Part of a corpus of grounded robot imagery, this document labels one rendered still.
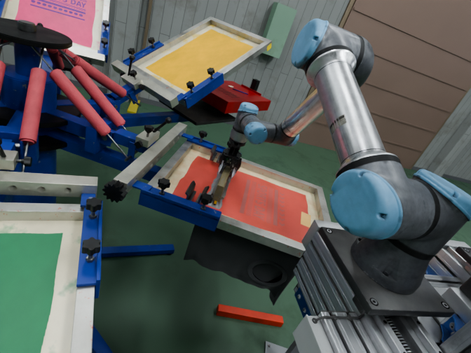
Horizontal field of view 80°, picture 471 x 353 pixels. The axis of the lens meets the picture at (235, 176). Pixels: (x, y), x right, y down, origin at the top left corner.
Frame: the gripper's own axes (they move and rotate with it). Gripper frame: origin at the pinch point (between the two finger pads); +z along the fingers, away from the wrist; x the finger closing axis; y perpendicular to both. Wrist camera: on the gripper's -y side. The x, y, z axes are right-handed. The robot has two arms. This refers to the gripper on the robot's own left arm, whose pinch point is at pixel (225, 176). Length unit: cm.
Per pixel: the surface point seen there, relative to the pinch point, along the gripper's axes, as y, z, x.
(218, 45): -98, -38, -36
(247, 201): 6.1, 4.8, 13.4
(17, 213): 57, 0, -50
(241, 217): 19.2, 4.4, 12.2
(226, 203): 13.4, 4.6, 4.7
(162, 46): -88, -27, -71
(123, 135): 3.9, -3.9, -47.8
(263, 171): -24.1, 3.4, 18.0
